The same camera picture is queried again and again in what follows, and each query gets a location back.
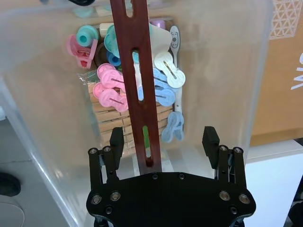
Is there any blue figure-eight bag clip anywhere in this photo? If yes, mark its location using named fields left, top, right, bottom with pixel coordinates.
left=161, top=111, right=185, bottom=143
left=151, top=68, right=171, bottom=93
left=137, top=81, right=176, bottom=107

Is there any blue round plastic cap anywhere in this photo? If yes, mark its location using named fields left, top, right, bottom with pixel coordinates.
left=106, top=50, right=123, bottom=66

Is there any brown cardboard box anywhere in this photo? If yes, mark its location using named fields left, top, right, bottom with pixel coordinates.
left=250, top=0, right=303, bottom=147

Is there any white paper sheet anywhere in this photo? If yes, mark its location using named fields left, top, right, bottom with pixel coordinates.
left=149, top=24, right=171, bottom=59

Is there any small cream cylinder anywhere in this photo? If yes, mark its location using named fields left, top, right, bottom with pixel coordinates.
left=99, top=22, right=112, bottom=36

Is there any pack of wooden clothespins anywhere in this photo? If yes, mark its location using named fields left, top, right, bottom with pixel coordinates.
left=76, top=70, right=176, bottom=157

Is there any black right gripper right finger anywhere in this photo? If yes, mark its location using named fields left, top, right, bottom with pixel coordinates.
left=202, top=126, right=246, bottom=189

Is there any teal round plastic cap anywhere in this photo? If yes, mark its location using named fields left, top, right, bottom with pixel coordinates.
left=76, top=24, right=99, bottom=47

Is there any white figure-eight bag clip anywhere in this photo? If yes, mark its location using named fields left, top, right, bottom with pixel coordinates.
left=154, top=51, right=186, bottom=88

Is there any black object behind bin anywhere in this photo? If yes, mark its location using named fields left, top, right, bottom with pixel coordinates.
left=68, top=0, right=94, bottom=7

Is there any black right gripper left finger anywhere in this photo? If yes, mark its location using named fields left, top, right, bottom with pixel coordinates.
left=88, top=127, right=125, bottom=191

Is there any clear plastic storage bin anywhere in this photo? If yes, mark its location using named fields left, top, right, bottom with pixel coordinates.
left=0, top=0, right=274, bottom=227

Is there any purple plastic cup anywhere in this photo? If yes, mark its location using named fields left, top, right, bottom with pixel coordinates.
left=150, top=20, right=169, bottom=30

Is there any black rounded object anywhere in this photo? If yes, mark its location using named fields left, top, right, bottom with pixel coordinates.
left=0, top=172, right=22, bottom=198

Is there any pink figure-eight bag clip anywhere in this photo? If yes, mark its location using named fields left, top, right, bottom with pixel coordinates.
left=97, top=63, right=125, bottom=94
left=92, top=81, right=130, bottom=113

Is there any green plastic piece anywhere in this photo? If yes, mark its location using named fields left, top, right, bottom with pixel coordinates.
left=142, top=126, right=150, bottom=157

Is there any brown round plastic piece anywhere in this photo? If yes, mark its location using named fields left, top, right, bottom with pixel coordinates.
left=94, top=42, right=110, bottom=67

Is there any dark red slotted spatula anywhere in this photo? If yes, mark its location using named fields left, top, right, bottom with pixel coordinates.
left=110, top=0, right=163, bottom=176

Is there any white long-handled brush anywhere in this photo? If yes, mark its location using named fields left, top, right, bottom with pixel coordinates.
left=169, top=25, right=183, bottom=114

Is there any large pink plastic clip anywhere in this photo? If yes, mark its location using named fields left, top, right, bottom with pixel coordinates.
left=67, top=34, right=99, bottom=70

